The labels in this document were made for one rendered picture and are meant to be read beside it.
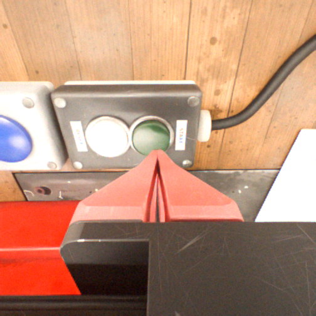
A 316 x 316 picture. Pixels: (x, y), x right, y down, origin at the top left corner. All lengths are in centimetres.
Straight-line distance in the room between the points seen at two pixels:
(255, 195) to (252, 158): 6
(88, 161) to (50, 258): 22
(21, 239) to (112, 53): 19
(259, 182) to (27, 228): 25
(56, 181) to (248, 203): 23
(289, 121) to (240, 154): 5
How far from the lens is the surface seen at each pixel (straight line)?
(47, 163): 19
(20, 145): 18
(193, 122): 16
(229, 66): 18
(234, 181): 24
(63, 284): 34
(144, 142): 15
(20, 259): 39
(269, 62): 19
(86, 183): 24
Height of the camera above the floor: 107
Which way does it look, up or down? 55 degrees down
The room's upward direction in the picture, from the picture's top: 178 degrees clockwise
